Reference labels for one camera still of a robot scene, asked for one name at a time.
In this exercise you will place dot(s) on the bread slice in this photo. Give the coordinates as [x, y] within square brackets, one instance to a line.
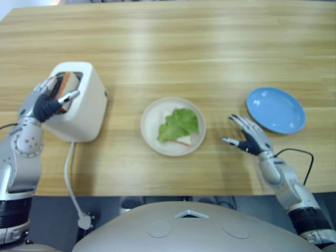
[185, 139]
[68, 84]

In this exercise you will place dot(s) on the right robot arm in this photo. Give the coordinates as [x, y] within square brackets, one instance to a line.
[294, 189]

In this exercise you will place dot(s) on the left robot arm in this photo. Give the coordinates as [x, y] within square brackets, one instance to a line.
[19, 168]

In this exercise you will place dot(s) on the green lettuce leaf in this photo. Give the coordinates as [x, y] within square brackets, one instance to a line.
[179, 124]

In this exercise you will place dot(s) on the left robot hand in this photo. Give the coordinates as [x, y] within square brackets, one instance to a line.
[43, 105]

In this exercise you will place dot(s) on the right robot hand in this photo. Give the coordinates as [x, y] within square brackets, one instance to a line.
[253, 140]

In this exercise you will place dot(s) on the cream toaster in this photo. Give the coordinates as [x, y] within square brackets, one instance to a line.
[84, 113]

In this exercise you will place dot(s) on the robot body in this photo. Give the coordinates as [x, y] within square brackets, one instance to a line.
[183, 228]

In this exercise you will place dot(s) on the blue plate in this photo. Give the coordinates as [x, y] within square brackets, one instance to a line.
[275, 110]

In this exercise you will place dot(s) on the cream plate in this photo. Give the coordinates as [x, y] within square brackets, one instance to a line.
[155, 126]

